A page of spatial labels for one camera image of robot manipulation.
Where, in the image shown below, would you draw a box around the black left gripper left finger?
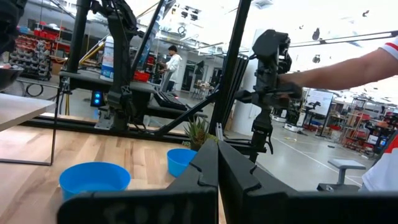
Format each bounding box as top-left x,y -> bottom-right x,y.
57,139 -> 219,224

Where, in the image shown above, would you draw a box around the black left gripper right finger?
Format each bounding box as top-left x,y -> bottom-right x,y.
218,140 -> 398,224

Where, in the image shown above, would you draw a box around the blue plastic bowl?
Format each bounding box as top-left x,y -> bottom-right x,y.
58,161 -> 131,202
167,148 -> 198,178

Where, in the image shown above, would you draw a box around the storage rack with red bins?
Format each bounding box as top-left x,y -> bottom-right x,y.
8,29 -> 53,80

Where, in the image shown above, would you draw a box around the grey stool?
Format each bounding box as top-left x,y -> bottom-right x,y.
316,159 -> 367,192

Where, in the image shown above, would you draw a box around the green succulent plant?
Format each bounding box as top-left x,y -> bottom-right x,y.
182,117 -> 218,152

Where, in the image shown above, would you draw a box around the wooden riser shelf black legs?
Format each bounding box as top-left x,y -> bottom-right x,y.
0,92 -> 60,166

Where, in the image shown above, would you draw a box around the black desk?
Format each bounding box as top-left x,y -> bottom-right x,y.
58,70 -> 209,121

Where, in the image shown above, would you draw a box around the white plastic container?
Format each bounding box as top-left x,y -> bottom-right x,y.
99,35 -> 115,82

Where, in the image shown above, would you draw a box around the black computer keyboard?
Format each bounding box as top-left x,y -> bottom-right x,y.
153,90 -> 188,111

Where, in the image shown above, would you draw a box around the person's torso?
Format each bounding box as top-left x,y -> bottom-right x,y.
362,132 -> 398,192

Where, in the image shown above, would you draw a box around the white monitor screen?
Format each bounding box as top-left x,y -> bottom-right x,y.
305,89 -> 335,117

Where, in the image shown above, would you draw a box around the black box with blue lights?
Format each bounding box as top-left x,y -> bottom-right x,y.
90,90 -> 105,108

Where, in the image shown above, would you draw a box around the person's hand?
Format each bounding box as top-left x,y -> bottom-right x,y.
276,79 -> 303,108

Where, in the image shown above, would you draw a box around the red plastic bin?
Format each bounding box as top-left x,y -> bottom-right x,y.
133,70 -> 151,83

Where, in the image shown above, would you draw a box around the person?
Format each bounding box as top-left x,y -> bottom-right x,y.
159,45 -> 183,93

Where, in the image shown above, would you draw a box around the long ceiling light bar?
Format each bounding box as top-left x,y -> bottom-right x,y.
289,30 -> 398,48

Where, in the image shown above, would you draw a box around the black frame post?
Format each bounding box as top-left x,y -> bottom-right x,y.
207,0 -> 252,135
67,0 -> 93,74

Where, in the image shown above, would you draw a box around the black diagonal frame brace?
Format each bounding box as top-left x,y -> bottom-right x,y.
129,0 -> 166,74

